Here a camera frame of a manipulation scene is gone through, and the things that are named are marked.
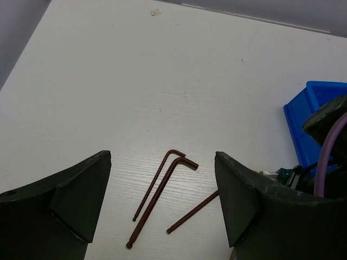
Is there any brown hex key small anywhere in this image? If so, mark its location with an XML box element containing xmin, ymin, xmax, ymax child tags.
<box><xmin>132</xmin><ymin>149</ymin><xmax>187</xmax><ymax>222</ymax></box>

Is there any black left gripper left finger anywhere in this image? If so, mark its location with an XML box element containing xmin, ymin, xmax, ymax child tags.
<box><xmin>1</xmin><ymin>150</ymin><xmax>111</xmax><ymax>259</ymax></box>

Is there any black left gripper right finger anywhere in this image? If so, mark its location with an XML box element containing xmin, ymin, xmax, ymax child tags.
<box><xmin>215</xmin><ymin>152</ymin><xmax>346</xmax><ymax>259</ymax></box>

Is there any brown hex key medium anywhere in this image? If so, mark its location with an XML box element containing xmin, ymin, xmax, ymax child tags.
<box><xmin>166</xmin><ymin>190</ymin><xmax>219</xmax><ymax>234</ymax></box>

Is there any blue plastic divided bin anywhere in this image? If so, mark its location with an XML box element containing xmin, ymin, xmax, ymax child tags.
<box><xmin>283</xmin><ymin>81</ymin><xmax>346</xmax><ymax>168</ymax></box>

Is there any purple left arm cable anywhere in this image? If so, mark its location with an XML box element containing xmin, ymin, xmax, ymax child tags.
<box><xmin>313</xmin><ymin>112</ymin><xmax>347</xmax><ymax>196</ymax></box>

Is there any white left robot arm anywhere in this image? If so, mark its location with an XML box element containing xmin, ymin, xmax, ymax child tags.
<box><xmin>1</xmin><ymin>95</ymin><xmax>346</xmax><ymax>259</ymax></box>

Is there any brown hex key large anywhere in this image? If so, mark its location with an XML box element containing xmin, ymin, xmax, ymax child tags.
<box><xmin>126</xmin><ymin>157</ymin><xmax>199</xmax><ymax>249</ymax></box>

